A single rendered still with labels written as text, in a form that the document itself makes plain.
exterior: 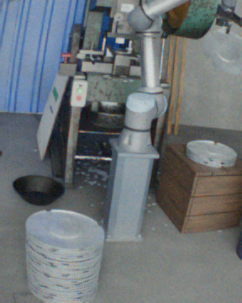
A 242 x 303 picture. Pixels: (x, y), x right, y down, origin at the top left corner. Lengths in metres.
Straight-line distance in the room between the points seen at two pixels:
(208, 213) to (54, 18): 2.22
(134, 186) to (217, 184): 0.45
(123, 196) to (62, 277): 0.66
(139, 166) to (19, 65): 2.07
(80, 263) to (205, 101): 2.95
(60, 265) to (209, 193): 1.01
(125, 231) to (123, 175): 0.29
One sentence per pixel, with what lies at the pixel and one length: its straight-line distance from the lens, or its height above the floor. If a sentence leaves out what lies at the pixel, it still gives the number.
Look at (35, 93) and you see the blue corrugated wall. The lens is 3.92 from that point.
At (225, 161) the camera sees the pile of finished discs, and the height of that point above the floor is 0.39.
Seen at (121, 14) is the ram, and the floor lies 1.02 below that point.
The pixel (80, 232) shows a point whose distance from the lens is 1.63.
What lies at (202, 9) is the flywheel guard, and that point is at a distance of 2.52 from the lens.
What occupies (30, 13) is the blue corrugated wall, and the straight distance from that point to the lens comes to 3.84.
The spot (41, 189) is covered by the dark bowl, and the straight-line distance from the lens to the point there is 2.59.
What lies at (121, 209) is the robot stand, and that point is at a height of 0.18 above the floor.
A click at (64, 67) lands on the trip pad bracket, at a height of 0.68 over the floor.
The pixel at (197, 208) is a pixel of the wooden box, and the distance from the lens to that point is 2.31.
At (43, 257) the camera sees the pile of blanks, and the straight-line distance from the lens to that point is 1.57.
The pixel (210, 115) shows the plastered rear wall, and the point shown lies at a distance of 4.35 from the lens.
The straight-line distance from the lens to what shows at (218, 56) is 2.34.
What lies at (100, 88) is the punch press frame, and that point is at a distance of 2.57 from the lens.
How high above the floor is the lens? 1.13
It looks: 19 degrees down
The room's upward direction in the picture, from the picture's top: 8 degrees clockwise
